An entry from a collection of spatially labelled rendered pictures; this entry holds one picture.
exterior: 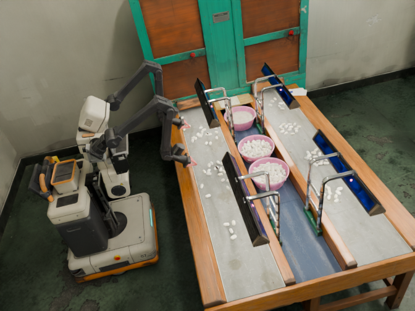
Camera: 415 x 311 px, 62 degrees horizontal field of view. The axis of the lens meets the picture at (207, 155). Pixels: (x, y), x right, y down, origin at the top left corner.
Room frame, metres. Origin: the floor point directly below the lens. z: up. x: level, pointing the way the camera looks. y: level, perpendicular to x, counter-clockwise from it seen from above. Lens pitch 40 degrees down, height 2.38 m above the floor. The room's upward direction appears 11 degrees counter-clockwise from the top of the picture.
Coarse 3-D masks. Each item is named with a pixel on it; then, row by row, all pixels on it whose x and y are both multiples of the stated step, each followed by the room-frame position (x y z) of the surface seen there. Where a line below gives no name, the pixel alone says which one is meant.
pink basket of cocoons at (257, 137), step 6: (246, 138) 2.05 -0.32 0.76; (252, 138) 2.06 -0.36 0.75; (258, 138) 2.05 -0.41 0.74; (264, 138) 2.02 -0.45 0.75; (240, 144) 2.00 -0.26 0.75; (270, 144) 1.96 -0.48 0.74; (240, 150) 1.96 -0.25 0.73; (246, 156) 1.84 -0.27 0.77; (264, 156) 1.81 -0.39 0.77; (252, 162) 1.84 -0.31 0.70
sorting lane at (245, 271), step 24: (192, 120) 2.46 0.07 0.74; (192, 144) 2.13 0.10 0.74; (216, 144) 2.07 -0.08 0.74; (216, 192) 1.58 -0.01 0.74; (216, 216) 1.38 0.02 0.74; (240, 216) 1.34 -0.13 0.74; (216, 240) 1.20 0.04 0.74; (240, 240) 1.17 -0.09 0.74; (240, 264) 1.02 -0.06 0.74; (264, 264) 0.99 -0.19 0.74; (240, 288) 0.89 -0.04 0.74; (264, 288) 0.86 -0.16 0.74
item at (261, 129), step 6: (258, 78) 2.28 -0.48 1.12; (264, 78) 2.28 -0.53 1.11; (282, 84) 2.14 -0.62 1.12; (264, 90) 2.12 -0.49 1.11; (258, 102) 2.20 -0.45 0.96; (258, 114) 2.22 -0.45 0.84; (258, 120) 2.27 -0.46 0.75; (258, 126) 2.23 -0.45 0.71; (264, 126) 2.13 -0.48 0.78; (264, 132) 2.12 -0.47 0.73
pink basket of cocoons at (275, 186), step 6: (258, 162) 1.77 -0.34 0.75; (264, 162) 1.77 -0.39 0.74; (270, 162) 1.77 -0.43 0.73; (276, 162) 1.75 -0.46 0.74; (282, 162) 1.71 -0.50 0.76; (252, 168) 1.73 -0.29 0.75; (288, 168) 1.64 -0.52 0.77; (288, 174) 1.59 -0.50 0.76; (282, 180) 1.54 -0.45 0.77; (258, 186) 1.59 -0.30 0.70; (264, 186) 1.55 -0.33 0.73; (270, 186) 1.54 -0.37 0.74; (276, 186) 1.54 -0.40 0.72
